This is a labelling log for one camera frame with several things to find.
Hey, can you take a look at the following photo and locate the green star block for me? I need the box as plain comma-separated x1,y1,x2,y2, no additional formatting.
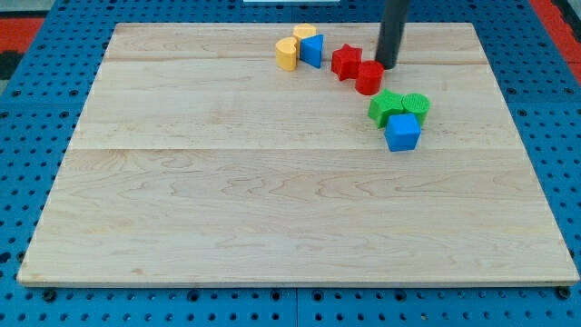
368,89,404,128

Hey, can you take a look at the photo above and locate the red star block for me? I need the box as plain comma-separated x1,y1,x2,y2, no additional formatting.
331,44,362,81

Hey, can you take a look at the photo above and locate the green circle block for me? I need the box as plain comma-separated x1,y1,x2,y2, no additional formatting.
401,93,430,127

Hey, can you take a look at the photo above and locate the light wooden board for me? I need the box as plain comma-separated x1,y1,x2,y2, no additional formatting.
17,23,578,288

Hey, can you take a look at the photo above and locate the yellow heart block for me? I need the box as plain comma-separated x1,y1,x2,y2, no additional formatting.
275,36,297,72

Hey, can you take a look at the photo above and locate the blue cube block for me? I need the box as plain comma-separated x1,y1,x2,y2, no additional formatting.
384,114,421,152

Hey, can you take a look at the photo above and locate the blue triangle block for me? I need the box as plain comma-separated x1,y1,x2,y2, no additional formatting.
300,35,324,68

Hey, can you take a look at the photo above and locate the red cylinder block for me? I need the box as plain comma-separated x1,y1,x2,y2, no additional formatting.
355,60,385,95

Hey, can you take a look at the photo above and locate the yellow pentagon block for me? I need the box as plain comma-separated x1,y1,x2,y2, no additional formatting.
292,23,317,43

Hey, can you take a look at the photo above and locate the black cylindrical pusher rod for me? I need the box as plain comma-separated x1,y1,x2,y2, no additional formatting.
375,0,410,70

